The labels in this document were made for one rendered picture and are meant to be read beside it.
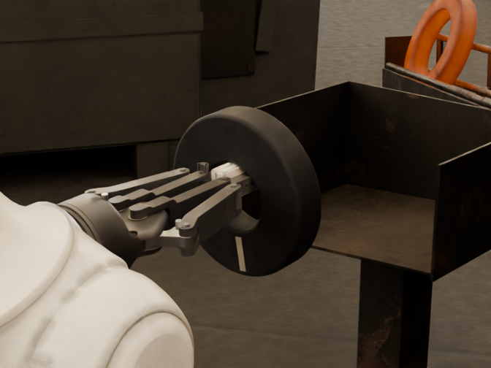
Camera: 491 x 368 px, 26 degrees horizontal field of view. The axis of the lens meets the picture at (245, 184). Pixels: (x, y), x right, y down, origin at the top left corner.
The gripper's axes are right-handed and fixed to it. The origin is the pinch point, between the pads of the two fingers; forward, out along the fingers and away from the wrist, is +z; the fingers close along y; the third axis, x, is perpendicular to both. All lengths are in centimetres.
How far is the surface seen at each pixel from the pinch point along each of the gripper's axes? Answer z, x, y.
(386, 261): 14.5, -12.6, 5.5
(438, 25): 90, -10, -37
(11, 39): 98, -34, -177
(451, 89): 68, -13, -21
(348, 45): 314, -91, -228
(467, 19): 83, -6, -27
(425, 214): 29.2, -13.9, 0.4
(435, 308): 112, -79, -50
